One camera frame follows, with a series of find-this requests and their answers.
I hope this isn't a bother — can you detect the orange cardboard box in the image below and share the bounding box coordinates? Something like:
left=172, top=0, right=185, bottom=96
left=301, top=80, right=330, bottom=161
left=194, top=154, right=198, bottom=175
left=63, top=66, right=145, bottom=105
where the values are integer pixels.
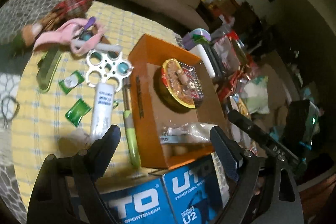
left=128, top=34, right=227, bottom=169

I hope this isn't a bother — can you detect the clear plastic bag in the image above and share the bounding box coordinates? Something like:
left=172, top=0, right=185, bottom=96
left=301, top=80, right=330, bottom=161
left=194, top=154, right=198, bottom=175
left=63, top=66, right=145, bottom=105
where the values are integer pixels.
left=159, top=123, right=216, bottom=144

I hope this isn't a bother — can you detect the white tube bottle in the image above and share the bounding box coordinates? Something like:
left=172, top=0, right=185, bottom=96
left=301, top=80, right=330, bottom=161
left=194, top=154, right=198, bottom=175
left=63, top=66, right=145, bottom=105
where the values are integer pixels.
left=91, top=83, right=115, bottom=142

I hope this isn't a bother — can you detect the pink fabric toy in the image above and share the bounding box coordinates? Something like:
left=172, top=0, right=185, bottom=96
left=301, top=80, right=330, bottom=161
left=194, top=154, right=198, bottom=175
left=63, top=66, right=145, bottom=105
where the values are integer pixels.
left=33, top=18, right=105, bottom=55

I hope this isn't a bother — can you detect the green brown plush toy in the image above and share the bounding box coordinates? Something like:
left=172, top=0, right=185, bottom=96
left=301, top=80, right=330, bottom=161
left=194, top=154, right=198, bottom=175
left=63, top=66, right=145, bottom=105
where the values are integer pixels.
left=13, top=23, right=43, bottom=52

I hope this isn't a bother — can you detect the green candy packet lower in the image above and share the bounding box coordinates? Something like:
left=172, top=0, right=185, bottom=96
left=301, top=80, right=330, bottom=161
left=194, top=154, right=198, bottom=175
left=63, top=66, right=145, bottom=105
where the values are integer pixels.
left=64, top=98, right=92, bottom=127

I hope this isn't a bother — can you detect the white ring paint palette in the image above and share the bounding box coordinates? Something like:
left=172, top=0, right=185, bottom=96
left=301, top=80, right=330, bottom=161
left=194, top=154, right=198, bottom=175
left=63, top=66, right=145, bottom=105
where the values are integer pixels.
left=85, top=50, right=134, bottom=93

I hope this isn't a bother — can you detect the green candy packet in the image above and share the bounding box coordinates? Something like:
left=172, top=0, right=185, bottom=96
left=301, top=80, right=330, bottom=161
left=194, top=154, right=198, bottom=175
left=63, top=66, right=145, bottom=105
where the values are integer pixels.
left=59, top=70, right=85, bottom=94
left=64, top=98, right=92, bottom=127

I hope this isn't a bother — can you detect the white plastic container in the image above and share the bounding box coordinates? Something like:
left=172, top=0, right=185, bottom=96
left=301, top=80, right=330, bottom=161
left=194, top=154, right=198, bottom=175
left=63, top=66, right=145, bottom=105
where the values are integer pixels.
left=189, top=44, right=216, bottom=79

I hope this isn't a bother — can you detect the UFO instant noodle bowl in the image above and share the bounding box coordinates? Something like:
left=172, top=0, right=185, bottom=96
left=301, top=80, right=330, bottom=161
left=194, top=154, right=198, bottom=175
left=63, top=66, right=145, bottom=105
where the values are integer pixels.
left=158, top=59, right=204, bottom=112

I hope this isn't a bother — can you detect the green 01 case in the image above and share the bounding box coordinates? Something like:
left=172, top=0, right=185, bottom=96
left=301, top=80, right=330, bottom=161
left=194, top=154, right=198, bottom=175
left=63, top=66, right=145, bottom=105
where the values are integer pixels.
left=37, top=46, right=62, bottom=93

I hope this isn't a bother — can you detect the black hair tie with pearls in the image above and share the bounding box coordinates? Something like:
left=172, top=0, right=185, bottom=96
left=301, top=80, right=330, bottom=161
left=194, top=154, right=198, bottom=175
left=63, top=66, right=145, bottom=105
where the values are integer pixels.
left=0, top=95, right=21, bottom=130

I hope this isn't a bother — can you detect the red snack packaging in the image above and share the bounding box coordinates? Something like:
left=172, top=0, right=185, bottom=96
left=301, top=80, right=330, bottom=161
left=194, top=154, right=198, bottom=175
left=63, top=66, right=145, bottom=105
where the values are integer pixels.
left=213, top=31, right=252, bottom=102

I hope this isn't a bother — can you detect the grey patterned blanket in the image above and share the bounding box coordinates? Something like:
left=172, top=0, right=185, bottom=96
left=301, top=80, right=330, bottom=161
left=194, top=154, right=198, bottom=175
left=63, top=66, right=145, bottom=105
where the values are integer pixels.
left=1, top=0, right=62, bottom=223

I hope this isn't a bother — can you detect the yellow checkered cloth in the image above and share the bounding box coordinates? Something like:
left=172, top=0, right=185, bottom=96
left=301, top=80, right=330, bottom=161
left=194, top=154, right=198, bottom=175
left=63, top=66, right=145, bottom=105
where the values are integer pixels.
left=11, top=1, right=176, bottom=206

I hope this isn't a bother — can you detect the purple spoon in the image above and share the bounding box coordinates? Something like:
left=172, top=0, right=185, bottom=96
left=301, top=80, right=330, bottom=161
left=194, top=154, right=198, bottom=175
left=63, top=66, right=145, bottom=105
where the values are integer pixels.
left=83, top=16, right=96, bottom=31

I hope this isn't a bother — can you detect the purple lidded container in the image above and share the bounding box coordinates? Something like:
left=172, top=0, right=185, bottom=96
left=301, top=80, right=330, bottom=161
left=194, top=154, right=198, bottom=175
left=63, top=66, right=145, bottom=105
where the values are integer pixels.
left=182, top=28, right=211, bottom=51

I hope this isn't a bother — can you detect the blue UTO box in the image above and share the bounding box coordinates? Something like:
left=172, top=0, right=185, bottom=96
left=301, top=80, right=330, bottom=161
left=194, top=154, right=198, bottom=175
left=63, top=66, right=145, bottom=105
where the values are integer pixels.
left=101, top=155, right=230, bottom=223

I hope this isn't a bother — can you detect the green candy packet upper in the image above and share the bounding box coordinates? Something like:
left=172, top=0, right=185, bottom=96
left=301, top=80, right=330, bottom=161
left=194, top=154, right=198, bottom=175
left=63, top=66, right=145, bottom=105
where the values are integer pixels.
left=59, top=70, right=85, bottom=94

